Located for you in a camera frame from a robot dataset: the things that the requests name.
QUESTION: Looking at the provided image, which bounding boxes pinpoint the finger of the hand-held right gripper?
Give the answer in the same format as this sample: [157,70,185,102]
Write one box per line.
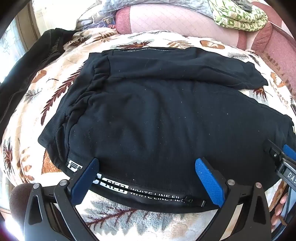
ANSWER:
[282,144,296,163]
[264,138,286,166]

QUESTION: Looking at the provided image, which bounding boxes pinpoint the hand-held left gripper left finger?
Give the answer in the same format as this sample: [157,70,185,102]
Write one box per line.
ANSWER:
[23,158,102,241]

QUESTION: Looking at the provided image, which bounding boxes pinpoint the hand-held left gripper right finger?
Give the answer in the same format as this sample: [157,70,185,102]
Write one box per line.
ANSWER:
[195,158,272,241]

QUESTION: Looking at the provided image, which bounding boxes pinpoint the black pants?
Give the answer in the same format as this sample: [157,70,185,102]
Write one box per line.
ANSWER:
[38,47,295,212]

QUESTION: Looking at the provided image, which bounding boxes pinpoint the person's right hand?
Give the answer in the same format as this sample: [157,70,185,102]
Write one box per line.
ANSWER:
[270,193,288,230]

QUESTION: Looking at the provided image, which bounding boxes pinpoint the dark maroon cloth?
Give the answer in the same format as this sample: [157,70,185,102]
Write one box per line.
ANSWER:
[9,184,35,234]

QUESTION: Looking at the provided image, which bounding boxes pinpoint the leaf print blanket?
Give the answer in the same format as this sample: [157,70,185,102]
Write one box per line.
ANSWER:
[0,29,296,241]

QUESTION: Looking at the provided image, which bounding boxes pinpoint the black jacket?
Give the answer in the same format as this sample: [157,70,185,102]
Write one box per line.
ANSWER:
[0,28,80,137]

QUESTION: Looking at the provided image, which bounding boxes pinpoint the green patterned cloth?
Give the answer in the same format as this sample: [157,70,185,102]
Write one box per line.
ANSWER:
[208,0,269,32]

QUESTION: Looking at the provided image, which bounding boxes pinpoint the dark grey cloth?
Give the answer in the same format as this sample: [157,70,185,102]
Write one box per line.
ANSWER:
[232,0,253,12]

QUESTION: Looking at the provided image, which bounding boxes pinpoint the wooden framed window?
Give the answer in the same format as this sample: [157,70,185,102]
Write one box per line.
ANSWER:
[0,5,43,86]

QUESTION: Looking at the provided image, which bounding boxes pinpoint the colourful printed packet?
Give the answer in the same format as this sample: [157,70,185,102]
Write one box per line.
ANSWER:
[101,17,116,29]

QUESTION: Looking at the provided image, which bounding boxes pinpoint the pink quilted headboard cushion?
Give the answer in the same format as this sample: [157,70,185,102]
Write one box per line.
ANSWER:
[115,0,296,98]

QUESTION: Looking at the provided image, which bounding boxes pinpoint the grey quilted blanket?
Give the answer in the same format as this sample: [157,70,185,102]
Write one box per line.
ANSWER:
[76,0,222,29]

